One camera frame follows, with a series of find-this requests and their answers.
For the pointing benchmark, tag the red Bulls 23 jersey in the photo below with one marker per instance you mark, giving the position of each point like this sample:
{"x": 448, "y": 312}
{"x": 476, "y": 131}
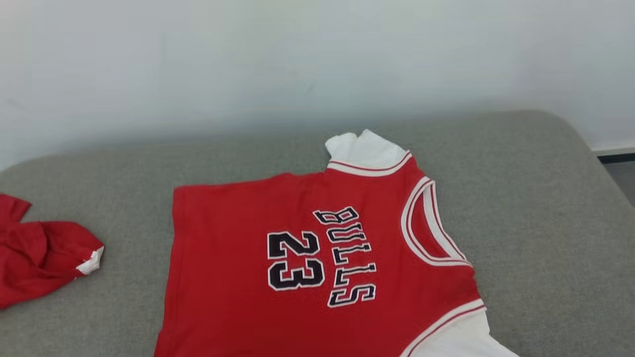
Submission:
{"x": 223, "y": 258}

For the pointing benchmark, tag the red shorts with white stripe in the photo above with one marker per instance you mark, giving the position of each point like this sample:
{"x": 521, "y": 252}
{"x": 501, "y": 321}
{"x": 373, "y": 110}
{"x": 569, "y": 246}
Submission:
{"x": 39, "y": 258}

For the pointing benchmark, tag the black baseboard strip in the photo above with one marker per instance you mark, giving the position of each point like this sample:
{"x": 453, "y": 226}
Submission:
{"x": 617, "y": 157}

